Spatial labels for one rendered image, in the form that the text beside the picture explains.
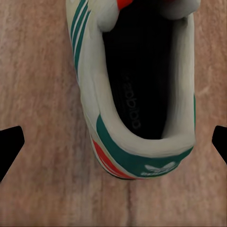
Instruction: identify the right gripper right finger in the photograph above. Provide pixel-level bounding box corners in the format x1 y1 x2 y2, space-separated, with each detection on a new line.
212 126 227 164

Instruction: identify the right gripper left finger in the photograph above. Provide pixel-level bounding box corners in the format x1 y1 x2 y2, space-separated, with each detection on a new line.
0 126 25 183

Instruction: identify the gym shoe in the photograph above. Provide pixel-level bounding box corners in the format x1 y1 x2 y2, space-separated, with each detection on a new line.
66 0 201 181

